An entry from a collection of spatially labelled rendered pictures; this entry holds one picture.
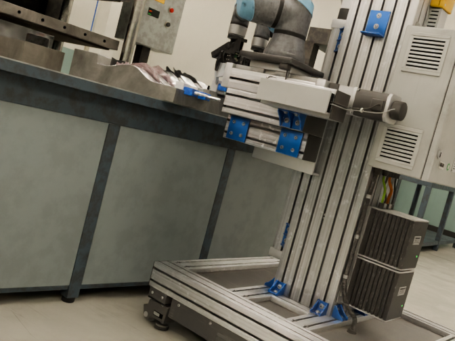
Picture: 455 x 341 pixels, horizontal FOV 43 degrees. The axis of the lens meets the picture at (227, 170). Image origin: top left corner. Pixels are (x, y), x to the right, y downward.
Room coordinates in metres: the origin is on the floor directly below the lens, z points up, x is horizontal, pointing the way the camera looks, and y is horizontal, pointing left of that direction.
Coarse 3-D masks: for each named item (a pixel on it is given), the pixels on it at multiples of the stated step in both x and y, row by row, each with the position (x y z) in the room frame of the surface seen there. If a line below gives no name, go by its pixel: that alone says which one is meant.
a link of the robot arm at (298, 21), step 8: (280, 0) 1.98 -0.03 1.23; (288, 0) 1.99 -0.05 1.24; (296, 0) 1.99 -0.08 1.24; (304, 0) 1.99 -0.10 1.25; (280, 8) 1.98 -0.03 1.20; (288, 8) 1.98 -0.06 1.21; (296, 8) 1.99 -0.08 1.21; (304, 8) 1.99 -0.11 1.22; (312, 8) 2.02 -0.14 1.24; (280, 16) 1.98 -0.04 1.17; (288, 16) 1.99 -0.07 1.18; (296, 16) 1.99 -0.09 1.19; (304, 16) 2.00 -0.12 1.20; (312, 16) 2.03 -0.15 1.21; (272, 24) 2.01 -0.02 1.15; (280, 24) 2.00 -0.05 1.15; (288, 24) 1.99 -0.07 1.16; (296, 24) 1.99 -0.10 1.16; (304, 24) 2.00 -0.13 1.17; (304, 32) 2.01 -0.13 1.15
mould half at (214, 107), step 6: (168, 72) 2.56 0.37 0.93; (174, 78) 2.54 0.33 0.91; (186, 78) 2.65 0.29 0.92; (192, 84) 2.63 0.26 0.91; (204, 84) 2.75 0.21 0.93; (204, 90) 2.38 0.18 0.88; (210, 90) 2.36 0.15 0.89; (216, 96) 2.39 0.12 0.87; (210, 102) 2.37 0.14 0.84; (216, 102) 2.40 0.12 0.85; (222, 102) 2.42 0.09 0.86; (210, 108) 2.38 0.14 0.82; (216, 108) 2.40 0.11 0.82; (222, 114) 2.44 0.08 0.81
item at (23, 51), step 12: (0, 36) 2.01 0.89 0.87; (0, 48) 1.99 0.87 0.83; (12, 48) 1.93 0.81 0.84; (24, 48) 1.89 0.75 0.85; (36, 48) 1.91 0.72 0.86; (48, 48) 1.95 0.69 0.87; (24, 60) 1.89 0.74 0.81; (36, 60) 1.92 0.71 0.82; (48, 60) 1.95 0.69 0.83; (60, 60) 1.99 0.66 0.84
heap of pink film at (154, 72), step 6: (138, 66) 2.22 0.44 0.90; (144, 66) 2.22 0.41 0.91; (150, 66) 2.24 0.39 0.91; (156, 66) 2.34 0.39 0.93; (150, 72) 2.21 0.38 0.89; (156, 72) 2.24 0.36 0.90; (162, 72) 2.31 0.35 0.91; (156, 78) 2.20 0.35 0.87; (168, 78) 2.30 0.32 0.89; (174, 84) 2.32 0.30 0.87
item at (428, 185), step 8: (400, 176) 5.57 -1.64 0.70; (424, 184) 5.44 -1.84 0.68; (432, 184) 5.40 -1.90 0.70; (416, 192) 7.27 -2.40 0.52; (424, 192) 5.43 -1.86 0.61; (416, 200) 7.26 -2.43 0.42; (424, 200) 5.42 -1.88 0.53; (448, 200) 6.17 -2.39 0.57; (424, 208) 5.41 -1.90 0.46; (448, 208) 6.16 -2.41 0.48; (440, 224) 6.18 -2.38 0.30; (432, 232) 6.97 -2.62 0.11; (440, 232) 6.16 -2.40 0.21; (424, 240) 5.90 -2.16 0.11; (432, 240) 6.09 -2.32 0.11; (440, 240) 6.19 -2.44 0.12; (448, 240) 6.53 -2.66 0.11; (432, 248) 6.18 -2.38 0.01
